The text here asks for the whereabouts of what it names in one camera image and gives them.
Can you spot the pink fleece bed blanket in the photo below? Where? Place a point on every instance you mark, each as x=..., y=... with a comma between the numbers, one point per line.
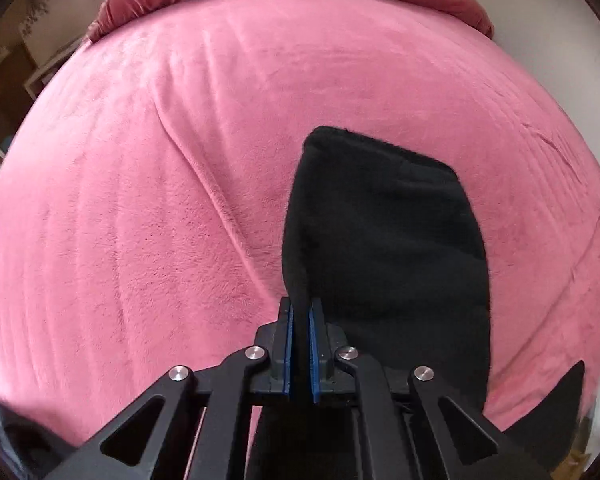
x=155, y=210

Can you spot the dark cloth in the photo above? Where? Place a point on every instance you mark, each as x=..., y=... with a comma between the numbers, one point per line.
x=25, y=445

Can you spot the black pants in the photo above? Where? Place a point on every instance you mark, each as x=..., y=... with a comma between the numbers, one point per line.
x=390, y=240

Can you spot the white shelf organizer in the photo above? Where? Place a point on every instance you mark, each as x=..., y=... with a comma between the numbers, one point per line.
x=45, y=72

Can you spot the floral curtain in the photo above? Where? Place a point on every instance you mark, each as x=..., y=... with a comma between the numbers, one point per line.
x=32, y=15

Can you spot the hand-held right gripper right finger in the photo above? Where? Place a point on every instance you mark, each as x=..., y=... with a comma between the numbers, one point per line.
x=312, y=360

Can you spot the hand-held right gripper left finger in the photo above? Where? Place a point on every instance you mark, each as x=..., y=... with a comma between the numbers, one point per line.
x=289, y=355

